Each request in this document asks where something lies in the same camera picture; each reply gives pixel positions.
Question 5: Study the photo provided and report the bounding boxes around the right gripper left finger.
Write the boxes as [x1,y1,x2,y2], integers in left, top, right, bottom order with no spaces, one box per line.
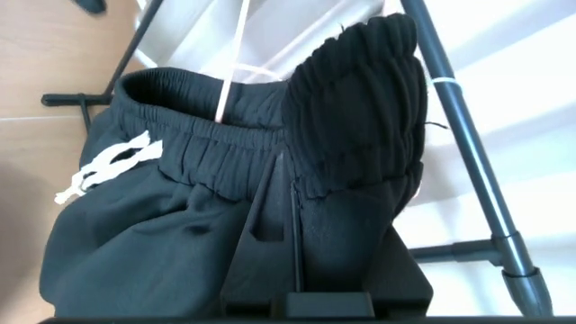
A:
[219,149,305,317]

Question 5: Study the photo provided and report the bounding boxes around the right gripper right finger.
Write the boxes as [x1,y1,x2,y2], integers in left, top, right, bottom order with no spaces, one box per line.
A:
[359,223,435,317]

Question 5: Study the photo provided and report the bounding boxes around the black shorts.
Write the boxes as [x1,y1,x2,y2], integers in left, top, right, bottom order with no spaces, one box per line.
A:
[39,12,428,319]

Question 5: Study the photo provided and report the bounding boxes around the pink clothes hanger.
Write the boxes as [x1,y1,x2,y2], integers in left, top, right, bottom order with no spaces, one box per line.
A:
[214,0,388,123]

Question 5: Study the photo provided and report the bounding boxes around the black clothes rack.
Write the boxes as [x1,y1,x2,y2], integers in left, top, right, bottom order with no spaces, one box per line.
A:
[40,0,554,318]

